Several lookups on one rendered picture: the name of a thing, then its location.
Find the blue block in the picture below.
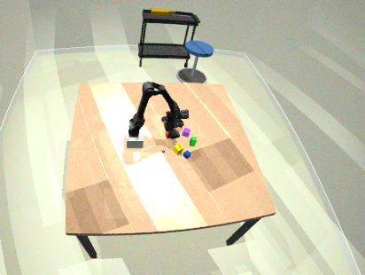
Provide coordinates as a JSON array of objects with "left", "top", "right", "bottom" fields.
[{"left": 182, "top": 150, "right": 191, "bottom": 160}]

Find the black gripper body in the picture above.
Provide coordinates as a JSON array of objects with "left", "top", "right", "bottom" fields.
[{"left": 161, "top": 116, "right": 180, "bottom": 139}]

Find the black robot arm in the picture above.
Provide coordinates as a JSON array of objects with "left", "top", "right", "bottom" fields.
[{"left": 128, "top": 82, "right": 189, "bottom": 138}]

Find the purple block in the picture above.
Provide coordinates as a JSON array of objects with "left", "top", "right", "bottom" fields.
[{"left": 182, "top": 128, "right": 190, "bottom": 137}]

